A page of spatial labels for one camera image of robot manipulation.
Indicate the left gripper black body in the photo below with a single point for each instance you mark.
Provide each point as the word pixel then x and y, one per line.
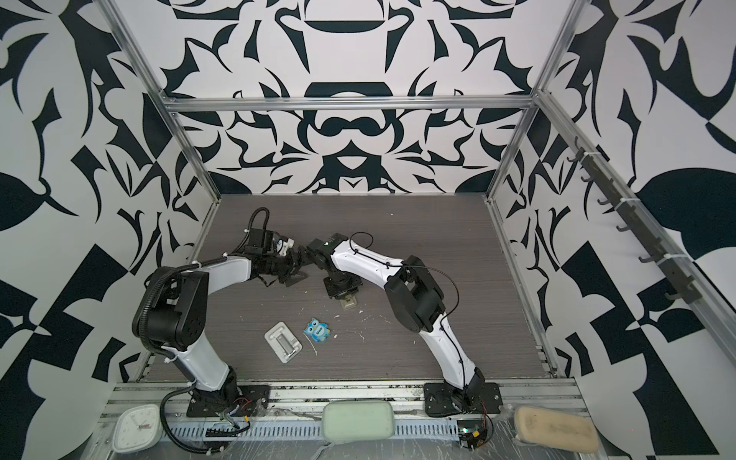
pixel 285 266

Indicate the white remote control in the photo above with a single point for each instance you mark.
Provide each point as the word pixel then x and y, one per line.
pixel 348 302

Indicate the green sponge pad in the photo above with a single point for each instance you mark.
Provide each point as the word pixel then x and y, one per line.
pixel 356 421

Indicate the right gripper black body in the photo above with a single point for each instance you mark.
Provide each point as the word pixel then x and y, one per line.
pixel 339 287

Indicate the beige sponge pad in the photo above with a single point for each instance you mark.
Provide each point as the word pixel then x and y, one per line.
pixel 555 429

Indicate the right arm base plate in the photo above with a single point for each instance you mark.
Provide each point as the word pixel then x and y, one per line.
pixel 442 400

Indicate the small circuit board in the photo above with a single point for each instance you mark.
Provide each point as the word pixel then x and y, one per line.
pixel 473 434

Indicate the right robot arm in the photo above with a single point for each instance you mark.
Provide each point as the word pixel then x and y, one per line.
pixel 414 296

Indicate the white square clock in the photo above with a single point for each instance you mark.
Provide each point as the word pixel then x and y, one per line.
pixel 137 429

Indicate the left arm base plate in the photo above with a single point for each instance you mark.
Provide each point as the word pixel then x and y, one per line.
pixel 247 400

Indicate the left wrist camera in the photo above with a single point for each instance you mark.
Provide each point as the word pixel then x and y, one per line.
pixel 282 245

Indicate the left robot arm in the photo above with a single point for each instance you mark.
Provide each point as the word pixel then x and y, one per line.
pixel 171 317

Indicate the white phone stand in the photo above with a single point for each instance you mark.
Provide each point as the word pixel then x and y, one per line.
pixel 283 342

